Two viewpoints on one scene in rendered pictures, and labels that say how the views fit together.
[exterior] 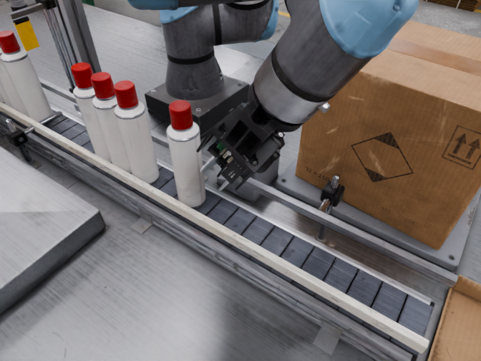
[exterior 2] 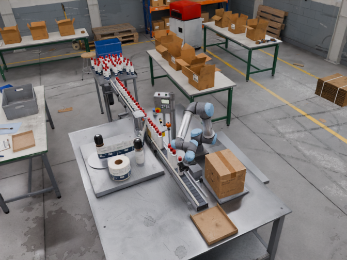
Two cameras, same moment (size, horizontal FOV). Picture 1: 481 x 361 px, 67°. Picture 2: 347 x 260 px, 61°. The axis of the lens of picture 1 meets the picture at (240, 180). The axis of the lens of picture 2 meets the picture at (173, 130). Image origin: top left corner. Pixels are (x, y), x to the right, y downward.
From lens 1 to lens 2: 2.14 m
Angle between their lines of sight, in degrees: 27
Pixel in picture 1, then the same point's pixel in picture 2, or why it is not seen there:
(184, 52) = not seen: hidden behind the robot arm
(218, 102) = (198, 155)
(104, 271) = (160, 180)
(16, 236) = (150, 169)
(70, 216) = (159, 169)
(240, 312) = (178, 194)
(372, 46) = (188, 160)
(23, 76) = (160, 140)
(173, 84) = not seen: hidden behind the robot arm
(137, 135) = (174, 159)
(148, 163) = (175, 164)
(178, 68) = not seen: hidden behind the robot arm
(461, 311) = (215, 208)
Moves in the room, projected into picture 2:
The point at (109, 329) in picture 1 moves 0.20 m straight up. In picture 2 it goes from (158, 189) to (156, 173)
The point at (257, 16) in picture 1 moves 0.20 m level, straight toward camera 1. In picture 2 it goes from (209, 140) to (199, 151)
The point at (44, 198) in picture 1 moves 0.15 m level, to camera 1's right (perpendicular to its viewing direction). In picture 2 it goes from (156, 164) to (169, 169)
